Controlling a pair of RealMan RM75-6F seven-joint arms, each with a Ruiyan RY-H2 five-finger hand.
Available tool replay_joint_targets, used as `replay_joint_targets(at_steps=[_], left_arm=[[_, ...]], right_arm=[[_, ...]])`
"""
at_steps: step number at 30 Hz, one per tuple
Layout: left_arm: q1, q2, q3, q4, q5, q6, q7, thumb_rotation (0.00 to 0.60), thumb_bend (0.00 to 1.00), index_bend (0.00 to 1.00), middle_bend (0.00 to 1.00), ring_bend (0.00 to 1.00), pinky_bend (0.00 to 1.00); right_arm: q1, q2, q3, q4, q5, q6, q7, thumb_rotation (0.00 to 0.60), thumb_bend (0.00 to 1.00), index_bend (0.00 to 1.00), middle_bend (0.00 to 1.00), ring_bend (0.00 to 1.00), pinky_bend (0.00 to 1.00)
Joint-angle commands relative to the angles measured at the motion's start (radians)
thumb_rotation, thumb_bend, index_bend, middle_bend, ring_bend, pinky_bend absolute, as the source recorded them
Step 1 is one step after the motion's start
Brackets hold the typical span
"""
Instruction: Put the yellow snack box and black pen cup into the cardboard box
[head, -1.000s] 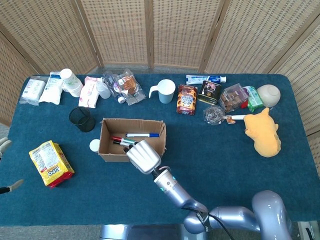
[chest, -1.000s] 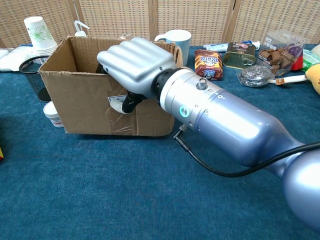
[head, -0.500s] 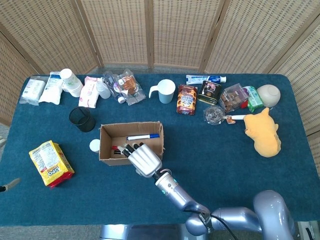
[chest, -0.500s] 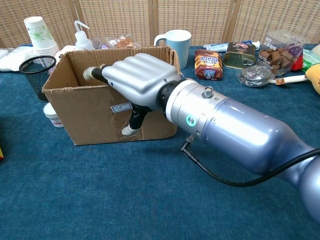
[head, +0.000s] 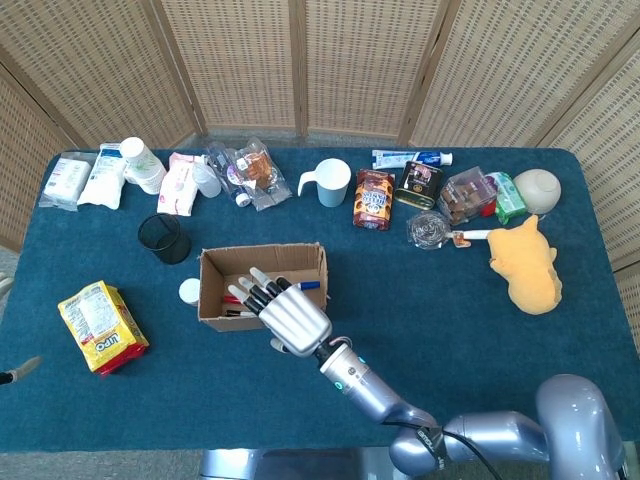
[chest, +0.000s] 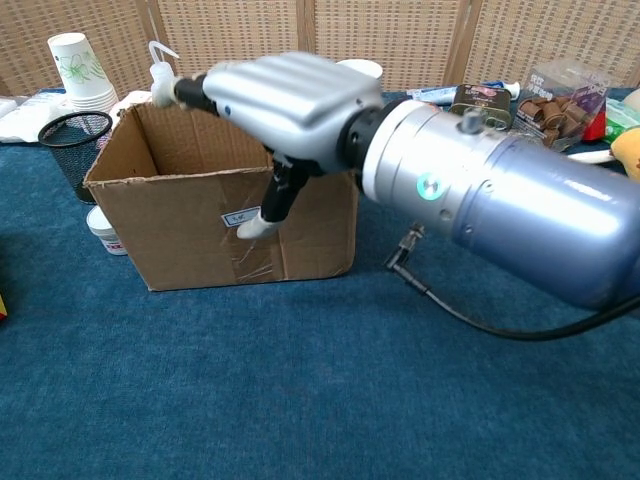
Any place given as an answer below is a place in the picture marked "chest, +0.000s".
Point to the brown cardboard box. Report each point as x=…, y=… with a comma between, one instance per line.
x=190, y=235

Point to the green tissue pack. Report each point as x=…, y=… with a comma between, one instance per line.
x=622, y=117

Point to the white and pink tissue pack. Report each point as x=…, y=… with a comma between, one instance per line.
x=127, y=100

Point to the black mesh pen holder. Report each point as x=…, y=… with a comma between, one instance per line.
x=75, y=150

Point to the yellow plush toy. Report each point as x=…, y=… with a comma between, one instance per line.
x=630, y=152

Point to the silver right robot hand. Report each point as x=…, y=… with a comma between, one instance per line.
x=295, y=95

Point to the yellow and red snack bag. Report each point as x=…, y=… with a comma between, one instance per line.
x=3, y=307

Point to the white plastic wash bottle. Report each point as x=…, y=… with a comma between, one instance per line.
x=161, y=75

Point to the white jar with red label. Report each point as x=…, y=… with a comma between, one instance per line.
x=102, y=227

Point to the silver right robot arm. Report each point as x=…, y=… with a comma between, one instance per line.
x=525, y=210

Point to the stack of paper cups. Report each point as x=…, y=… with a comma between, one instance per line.
x=75, y=65

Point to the clear box of brown rolls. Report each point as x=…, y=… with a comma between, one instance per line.
x=555, y=110

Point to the beige bowl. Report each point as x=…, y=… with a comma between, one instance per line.
x=633, y=97

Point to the dark luncheon meat can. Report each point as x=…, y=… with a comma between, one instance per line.
x=492, y=102

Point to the white bag with blue print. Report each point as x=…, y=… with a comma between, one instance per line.
x=30, y=117

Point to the white and blue toothpaste tube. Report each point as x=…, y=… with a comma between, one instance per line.
x=435, y=93

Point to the woven folding screen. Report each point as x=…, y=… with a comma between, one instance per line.
x=235, y=30

